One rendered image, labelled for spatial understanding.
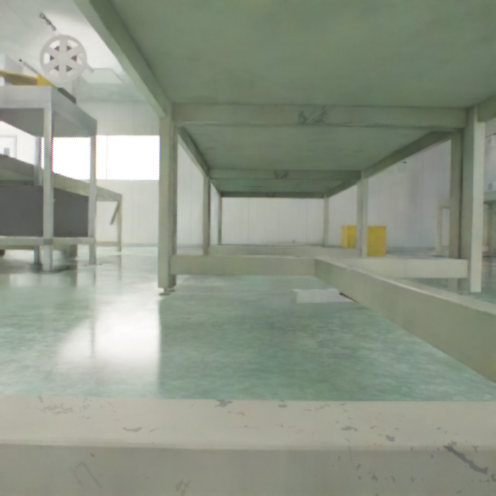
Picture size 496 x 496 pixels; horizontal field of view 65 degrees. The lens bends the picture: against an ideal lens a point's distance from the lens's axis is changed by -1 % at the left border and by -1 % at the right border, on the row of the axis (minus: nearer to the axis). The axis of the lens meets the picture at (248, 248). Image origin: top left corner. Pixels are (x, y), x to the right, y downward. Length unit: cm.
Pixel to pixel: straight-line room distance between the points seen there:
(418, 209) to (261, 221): 304
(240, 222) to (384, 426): 745
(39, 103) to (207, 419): 256
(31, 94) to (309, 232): 590
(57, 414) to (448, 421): 16
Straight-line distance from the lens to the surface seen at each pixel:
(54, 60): 328
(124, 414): 18
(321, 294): 140
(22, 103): 272
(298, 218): 766
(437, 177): 850
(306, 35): 111
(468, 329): 51
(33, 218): 264
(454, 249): 177
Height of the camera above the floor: 22
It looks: 2 degrees down
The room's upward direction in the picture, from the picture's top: 1 degrees clockwise
